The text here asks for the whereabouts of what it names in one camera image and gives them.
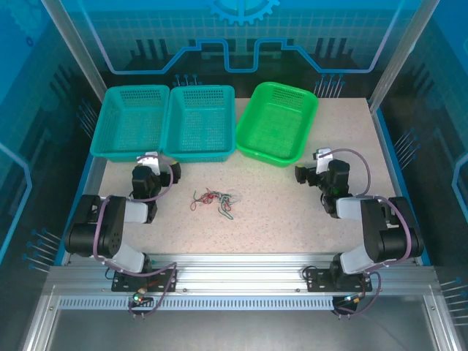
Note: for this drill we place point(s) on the connector with green light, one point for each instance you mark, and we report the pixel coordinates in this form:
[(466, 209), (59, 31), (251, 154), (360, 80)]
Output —
[(343, 300), (138, 298)]

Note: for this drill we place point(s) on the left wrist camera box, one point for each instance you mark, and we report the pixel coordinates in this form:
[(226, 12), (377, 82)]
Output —
[(151, 164)]

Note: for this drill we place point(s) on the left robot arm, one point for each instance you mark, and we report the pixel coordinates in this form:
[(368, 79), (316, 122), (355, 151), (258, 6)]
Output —
[(109, 226)]

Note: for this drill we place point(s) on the green plastic basket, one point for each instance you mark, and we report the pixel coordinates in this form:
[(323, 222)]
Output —
[(274, 128)]

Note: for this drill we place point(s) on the aluminium frame post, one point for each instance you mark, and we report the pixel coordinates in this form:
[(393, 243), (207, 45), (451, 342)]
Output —
[(75, 44), (402, 55)]

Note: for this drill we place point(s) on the aluminium mounting rail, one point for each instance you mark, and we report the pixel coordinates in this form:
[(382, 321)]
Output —
[(237, 274)]

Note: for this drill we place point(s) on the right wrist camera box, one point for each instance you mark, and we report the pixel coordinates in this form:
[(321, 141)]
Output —
[(323, 162)]

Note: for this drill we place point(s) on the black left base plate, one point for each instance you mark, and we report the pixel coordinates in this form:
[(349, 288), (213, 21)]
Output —
[(164, 279)]

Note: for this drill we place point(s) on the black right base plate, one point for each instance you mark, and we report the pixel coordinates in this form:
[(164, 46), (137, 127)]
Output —
[(318, 279)]

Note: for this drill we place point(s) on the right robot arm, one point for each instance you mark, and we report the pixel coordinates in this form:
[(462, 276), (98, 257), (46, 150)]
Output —
[(373, 226)]

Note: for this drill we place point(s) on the teal plastic basket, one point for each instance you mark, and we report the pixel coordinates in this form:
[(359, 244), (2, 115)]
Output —
[(128, 124), (199, 124)]

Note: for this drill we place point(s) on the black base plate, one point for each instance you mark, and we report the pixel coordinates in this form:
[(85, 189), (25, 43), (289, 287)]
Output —
[(164, 279), (318, 279)]

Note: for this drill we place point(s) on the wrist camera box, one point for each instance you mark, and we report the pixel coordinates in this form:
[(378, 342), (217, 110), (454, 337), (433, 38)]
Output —
[(323, 162), (151, 164)]

